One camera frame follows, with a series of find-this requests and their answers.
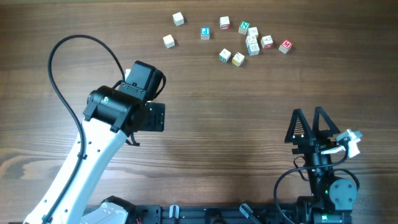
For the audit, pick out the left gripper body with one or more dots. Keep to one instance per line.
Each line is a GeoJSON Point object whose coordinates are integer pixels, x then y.
{"type": "Point", "coordinates": [155, 121]}

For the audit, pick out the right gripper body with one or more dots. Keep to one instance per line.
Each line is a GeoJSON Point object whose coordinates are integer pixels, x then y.
{"type": "Point", "coordinates": [315, 145]}

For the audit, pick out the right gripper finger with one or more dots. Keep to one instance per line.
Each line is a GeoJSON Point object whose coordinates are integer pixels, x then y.
{"type": "Point", "coordinates": [332, 128]}
{"type": "Point", "coordinates": [298, 125]}

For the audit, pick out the wooden block blue side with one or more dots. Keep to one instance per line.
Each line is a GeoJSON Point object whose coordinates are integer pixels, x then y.
{"type": "Point", "coordinates": [253, 49]}

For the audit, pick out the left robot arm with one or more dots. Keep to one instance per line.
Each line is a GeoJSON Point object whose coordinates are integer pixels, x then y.
{"type": "Point", "coordinates": [111, 117]}

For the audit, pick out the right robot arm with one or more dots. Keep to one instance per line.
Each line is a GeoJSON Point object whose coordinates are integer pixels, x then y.
{"type": "Point", "coordinates": [329, 192]}

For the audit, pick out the red M block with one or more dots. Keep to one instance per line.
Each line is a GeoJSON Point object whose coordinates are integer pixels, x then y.
{"type": "Point", "coordinates": [285, 46]}

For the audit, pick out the wooden block teal side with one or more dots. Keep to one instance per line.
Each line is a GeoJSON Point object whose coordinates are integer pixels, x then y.
{"type": "Point", "coordinates": [224, 55]}

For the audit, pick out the blue P block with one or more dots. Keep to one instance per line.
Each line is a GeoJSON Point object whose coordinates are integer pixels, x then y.
{"type": "Point", "coordinates": [205, 33]}

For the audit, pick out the wooden block red picture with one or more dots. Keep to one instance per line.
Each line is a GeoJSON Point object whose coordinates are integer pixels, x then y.
{"type": "Point", "coordinates": [267, 42]}

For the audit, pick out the plain wooden block top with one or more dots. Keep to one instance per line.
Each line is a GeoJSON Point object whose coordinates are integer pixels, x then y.
{"type": "Point", "coordinates": [178, 18]}

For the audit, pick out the wooden block yellow picture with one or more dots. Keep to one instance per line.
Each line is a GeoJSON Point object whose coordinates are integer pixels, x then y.
{"type": "Point", "coordinates": [238, 59]}

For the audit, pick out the wooden block green picture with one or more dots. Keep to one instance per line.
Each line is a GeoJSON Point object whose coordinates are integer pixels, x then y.
{"type": "Point", "coordinates": [250, 40]}

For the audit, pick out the wooden block red side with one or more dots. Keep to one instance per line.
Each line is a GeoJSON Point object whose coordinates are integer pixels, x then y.
{"type": "Point", "coordinates": [225, 23]}

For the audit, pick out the green N block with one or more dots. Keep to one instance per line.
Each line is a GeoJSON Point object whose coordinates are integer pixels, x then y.
{"type": "Point", "coordinates": [243, 27]}

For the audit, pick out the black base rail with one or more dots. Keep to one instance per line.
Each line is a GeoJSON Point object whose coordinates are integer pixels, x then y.
{"type": "Point", "coordinates": [224, 214]}

